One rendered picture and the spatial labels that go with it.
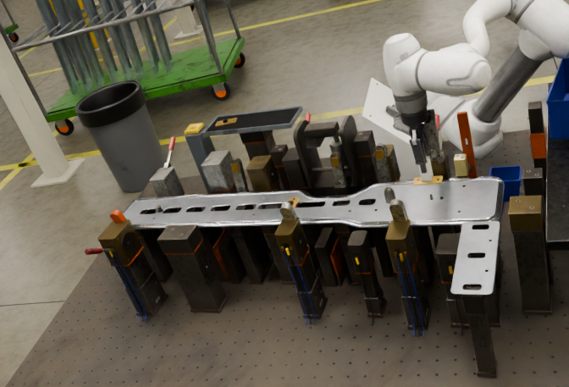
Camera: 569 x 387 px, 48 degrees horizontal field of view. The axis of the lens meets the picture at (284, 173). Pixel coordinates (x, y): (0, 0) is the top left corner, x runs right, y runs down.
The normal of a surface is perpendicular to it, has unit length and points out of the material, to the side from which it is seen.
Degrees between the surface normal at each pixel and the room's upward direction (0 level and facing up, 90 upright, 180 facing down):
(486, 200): 0
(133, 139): 93
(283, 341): 0
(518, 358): 0
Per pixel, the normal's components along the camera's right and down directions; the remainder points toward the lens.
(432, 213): -0.28, -0.84
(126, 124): 0.53, 0.33
